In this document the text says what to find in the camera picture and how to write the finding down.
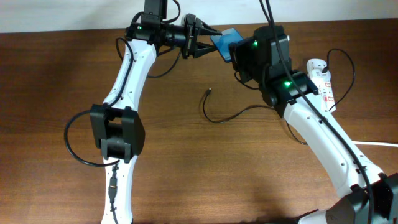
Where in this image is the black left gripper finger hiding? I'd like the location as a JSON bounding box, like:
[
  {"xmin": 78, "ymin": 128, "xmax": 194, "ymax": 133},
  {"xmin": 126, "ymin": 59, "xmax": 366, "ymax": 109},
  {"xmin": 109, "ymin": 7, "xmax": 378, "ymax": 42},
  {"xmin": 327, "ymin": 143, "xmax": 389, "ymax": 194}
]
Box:
[
  {"xmin": 195, "ymin": 18, "xmax": 222, "ymax": 36},
  {"xmin": 194, "ymin": 42, "xmax": 217, "ymax": 58}
]

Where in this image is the blue Galaxy smartphone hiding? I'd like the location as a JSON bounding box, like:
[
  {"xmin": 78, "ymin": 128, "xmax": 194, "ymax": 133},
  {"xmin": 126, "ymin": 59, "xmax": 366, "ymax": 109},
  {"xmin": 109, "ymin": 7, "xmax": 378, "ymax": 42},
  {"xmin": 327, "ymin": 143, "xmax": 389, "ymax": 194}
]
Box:
[{"xmin": 210, "ymin": 28, "xmax": 243, "ymax": 63}]

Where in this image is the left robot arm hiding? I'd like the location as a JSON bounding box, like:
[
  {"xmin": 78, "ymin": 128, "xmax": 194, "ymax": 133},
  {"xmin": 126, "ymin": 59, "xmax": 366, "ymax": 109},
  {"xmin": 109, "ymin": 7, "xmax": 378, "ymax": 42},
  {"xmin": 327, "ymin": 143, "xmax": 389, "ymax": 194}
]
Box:
[{"xmin": 90, "ymin": 1, "xmax": 221, "ymax": 223}]

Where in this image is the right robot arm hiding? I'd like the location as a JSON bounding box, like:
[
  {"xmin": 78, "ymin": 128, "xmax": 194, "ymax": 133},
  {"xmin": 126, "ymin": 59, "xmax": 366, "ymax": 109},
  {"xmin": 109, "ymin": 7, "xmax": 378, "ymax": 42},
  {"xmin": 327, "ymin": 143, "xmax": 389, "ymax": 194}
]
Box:
[{"xmin": 228, "ymin": 25, "xmax": 397, "ymax": 223}]

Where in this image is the white power strip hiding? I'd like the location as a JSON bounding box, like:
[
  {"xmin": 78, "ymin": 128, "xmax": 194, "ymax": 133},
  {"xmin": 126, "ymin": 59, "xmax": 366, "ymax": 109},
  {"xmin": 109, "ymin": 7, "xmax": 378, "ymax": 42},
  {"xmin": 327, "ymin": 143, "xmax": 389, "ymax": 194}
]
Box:
[{"xmin": 307, "ymin": 58, "xmax": 336, "ymax": 113}]

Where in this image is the black USB charging cable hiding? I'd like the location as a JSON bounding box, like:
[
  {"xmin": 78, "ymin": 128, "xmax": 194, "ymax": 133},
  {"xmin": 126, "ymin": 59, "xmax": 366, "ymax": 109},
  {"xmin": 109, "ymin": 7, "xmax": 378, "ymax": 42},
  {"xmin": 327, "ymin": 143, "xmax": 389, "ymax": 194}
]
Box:
[{"xmin": 202, "ymin": 48, "xmax": 356, "ymax": 146}]

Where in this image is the white power strip cord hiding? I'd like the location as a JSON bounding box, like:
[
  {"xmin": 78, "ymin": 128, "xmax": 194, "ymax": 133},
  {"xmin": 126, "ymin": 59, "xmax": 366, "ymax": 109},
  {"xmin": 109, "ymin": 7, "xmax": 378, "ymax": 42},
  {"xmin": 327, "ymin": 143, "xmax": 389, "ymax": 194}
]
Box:
[{"xmin": 351, "ymin": 140, "xmax": 398, "ymax": 148}]

